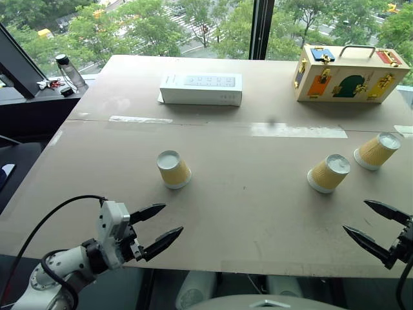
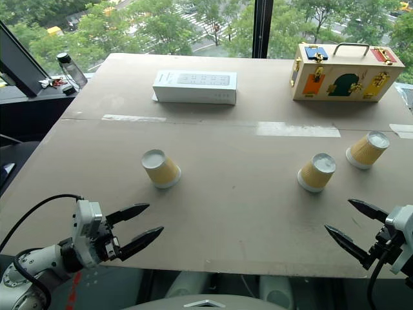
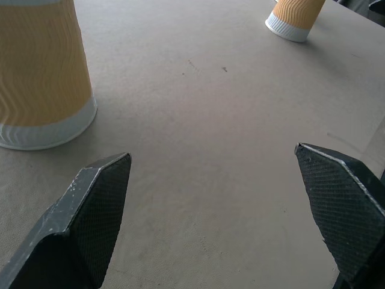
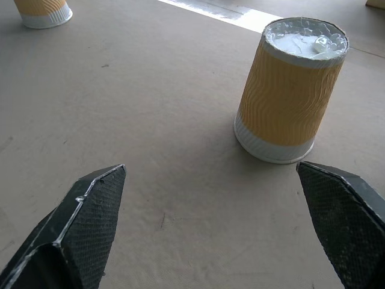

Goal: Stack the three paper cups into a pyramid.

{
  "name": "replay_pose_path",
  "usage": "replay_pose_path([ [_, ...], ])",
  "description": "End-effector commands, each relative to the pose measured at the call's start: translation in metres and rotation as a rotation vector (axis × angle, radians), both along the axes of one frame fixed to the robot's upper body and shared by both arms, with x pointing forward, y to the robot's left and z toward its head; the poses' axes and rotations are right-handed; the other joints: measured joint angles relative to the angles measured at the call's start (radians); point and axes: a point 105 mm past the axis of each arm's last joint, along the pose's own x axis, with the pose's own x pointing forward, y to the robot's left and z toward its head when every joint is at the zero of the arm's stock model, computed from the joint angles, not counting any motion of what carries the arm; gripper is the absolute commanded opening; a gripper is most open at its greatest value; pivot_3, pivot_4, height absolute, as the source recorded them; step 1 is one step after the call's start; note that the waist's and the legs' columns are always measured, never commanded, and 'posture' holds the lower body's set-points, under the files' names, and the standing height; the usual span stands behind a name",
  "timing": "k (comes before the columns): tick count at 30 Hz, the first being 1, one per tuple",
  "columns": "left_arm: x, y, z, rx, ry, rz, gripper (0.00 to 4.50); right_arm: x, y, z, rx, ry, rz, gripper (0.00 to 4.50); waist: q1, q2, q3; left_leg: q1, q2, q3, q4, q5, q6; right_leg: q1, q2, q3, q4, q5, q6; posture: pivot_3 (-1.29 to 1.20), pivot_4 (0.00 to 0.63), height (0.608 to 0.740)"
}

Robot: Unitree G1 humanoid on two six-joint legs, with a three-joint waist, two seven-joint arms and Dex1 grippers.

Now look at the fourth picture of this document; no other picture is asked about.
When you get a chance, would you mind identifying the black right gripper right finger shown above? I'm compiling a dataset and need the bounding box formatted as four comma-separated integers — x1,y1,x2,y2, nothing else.
295,160,385,289

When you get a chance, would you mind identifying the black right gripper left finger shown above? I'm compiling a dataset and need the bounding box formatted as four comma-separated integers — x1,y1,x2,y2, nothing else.
0,164,127,289

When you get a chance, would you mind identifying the orange white ribbed paper cup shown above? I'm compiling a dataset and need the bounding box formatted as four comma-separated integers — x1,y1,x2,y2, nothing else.
233,18,350,164
13,0,73,30

